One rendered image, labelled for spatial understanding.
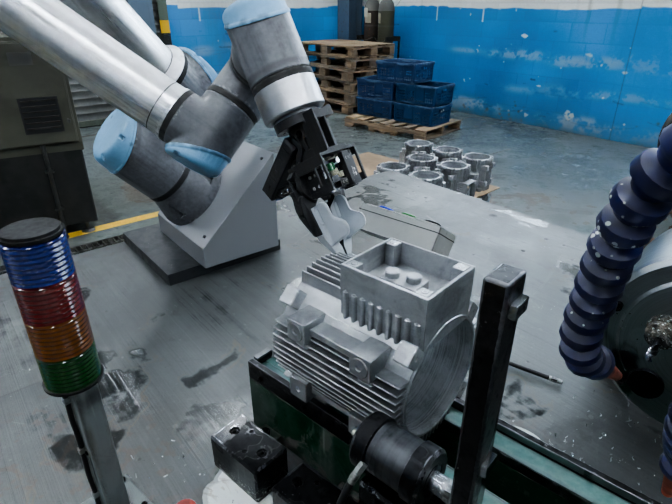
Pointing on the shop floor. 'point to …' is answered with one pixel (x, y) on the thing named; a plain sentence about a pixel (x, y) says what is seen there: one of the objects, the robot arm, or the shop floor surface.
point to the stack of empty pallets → (345, 68)
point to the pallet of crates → (404, 100)
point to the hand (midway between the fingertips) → (340, 252)
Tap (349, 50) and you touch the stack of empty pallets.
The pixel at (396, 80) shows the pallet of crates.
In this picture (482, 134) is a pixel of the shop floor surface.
